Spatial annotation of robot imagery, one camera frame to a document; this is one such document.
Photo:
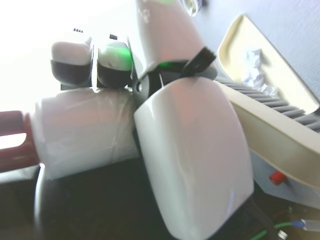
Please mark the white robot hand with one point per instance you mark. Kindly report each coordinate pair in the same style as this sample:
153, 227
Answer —
190, 150

